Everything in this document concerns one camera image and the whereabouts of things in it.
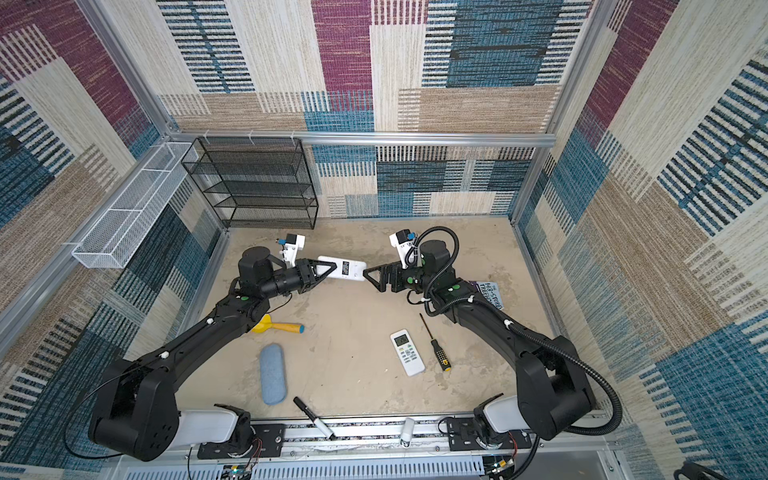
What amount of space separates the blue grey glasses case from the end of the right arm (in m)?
0.38

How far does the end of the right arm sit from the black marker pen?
14.9 inches

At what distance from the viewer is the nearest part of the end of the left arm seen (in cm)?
71

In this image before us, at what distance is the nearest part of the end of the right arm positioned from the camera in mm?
709

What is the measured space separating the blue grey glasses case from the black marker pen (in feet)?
0.15

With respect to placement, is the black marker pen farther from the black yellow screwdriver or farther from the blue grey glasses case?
the black yellow screwdriver

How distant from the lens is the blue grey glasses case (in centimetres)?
80

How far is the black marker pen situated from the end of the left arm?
0.31 m

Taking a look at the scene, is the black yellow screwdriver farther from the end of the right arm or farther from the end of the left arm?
the end of the left arm

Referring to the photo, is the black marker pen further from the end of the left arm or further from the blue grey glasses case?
the end of the left arm

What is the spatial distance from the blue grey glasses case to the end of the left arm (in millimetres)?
253

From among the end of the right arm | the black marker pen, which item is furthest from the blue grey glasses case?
the end of the right arm

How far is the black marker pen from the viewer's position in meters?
0.76

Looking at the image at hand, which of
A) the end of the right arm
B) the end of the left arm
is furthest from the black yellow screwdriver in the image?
the end of the left arm

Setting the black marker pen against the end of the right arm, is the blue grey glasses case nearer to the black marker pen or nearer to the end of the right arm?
the black marker pen
